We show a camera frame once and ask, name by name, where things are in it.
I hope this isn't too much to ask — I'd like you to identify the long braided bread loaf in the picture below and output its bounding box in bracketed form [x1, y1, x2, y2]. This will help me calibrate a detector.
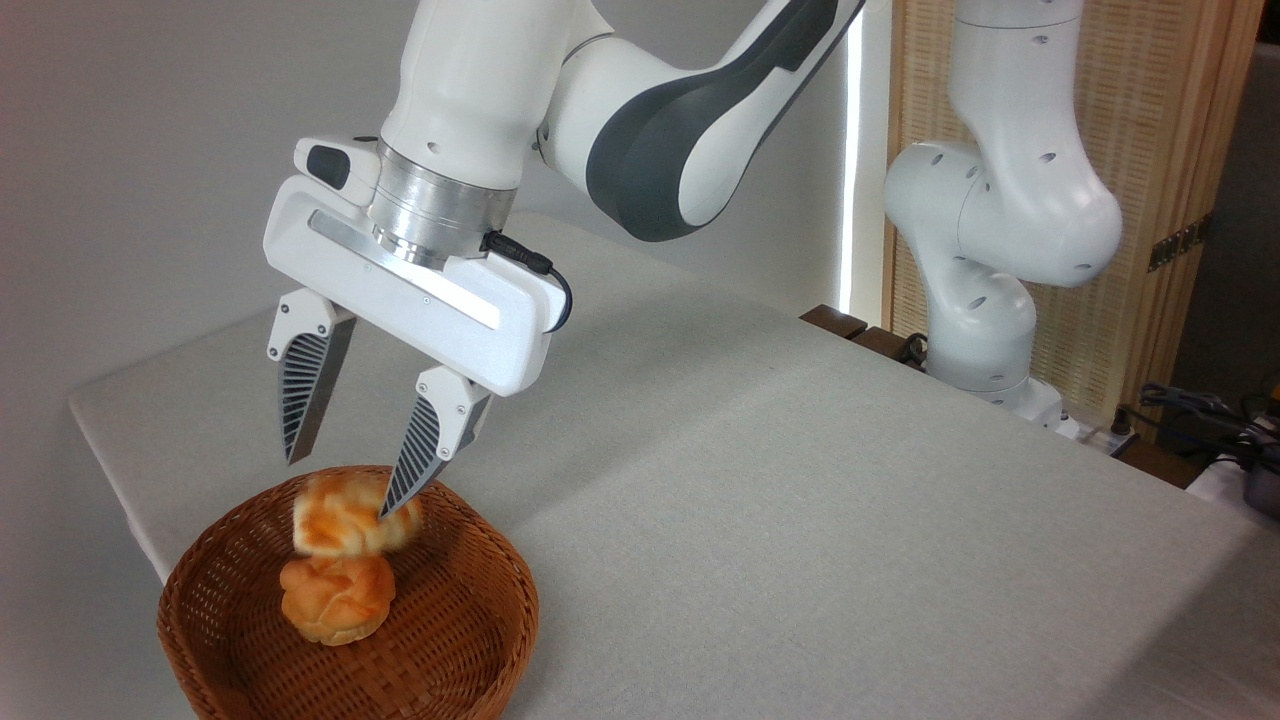
[292, 472, 424, 557]

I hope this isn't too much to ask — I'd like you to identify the white power strip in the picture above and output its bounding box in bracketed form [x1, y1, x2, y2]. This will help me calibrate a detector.
[1058, 414, 1141, 458]

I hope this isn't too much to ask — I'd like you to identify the wooden woven folding screen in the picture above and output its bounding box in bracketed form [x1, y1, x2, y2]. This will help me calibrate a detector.
[885, 0, 1267, 433]

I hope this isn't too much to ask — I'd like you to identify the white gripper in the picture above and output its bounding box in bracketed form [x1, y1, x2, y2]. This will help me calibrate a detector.
[263, 136, 563, 520]

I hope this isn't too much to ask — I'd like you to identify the black screen hinge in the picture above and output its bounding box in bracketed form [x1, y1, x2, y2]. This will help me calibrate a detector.
[1148, 213, 1214, 273]

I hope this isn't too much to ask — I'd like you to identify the black cable bundle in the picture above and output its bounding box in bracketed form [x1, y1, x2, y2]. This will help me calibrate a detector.
[1112, 382, 1280, 471]

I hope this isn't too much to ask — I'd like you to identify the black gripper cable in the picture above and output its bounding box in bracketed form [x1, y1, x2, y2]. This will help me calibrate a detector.
[480, 231, 575, 334]

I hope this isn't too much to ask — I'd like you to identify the brown wicker basket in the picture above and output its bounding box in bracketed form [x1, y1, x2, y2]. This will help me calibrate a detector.
[157, 465, 541, 720]

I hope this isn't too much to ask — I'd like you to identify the round knotted bread roll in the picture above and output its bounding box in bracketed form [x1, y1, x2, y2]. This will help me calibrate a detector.
[279, 552, 397, 647]

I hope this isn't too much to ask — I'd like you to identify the grey tablecloth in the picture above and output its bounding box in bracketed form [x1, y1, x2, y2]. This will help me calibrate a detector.
[68, 213, 1280, 720]

